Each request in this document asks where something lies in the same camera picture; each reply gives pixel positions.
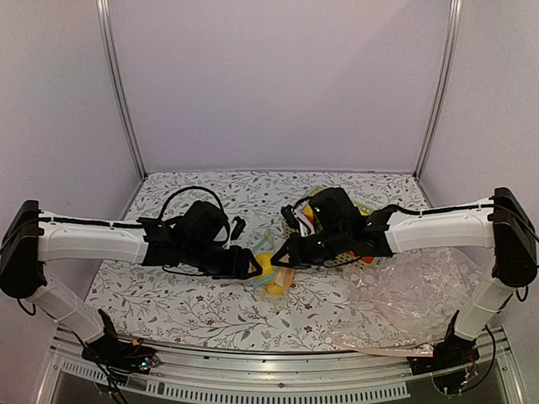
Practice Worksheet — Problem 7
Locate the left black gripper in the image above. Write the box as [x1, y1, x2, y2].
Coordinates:
[182, 239, 263, 280]

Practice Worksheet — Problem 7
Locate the clear zip top bag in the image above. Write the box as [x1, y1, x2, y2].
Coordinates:
[252, 230, 294, 301]

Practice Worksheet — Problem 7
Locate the right aluminium frame post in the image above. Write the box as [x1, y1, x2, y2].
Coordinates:
[414, 0, 463, 181]

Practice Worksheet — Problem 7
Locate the left aluminium frame post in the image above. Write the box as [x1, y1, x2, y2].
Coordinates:
[95, 0, 147, 180]

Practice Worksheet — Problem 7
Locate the yellow lemon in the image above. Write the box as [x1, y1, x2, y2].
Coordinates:
[256, 252, 275, 280]

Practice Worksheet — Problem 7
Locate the yellow mango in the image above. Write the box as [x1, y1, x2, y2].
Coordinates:
[264, 277, 291, 295]

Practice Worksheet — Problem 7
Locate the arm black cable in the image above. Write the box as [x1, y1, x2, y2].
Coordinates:
[159, 187, 224, 222]
[387, 203, 496, 218]

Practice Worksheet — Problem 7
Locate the crumpled clear plastic sheet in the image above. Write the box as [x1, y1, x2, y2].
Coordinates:
[325, 248, 484, 357]

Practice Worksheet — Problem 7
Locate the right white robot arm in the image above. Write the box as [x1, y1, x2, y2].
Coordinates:
[271, 188, 538, 375]

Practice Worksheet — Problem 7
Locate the aluminium frame post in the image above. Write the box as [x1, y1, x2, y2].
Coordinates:
[414, 0, 463, 181]
[95, 0, 147, 180]

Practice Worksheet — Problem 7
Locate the front aluminium rail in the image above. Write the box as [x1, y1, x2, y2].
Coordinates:
[36, 327, 526, 403]

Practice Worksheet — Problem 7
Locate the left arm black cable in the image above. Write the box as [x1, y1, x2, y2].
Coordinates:
[159, 187, 224, 222]

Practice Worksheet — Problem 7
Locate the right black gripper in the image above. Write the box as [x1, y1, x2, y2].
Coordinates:
[271, 226, 350, 269]

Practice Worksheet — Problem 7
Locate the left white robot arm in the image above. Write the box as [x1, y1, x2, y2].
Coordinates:
[1, 200, 263, 374]

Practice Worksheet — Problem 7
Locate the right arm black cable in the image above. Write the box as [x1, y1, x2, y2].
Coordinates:
[387, 203, 496, 218]

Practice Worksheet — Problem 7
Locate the floral table cloth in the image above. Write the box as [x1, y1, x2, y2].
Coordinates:
[87, 172, 426, 352]

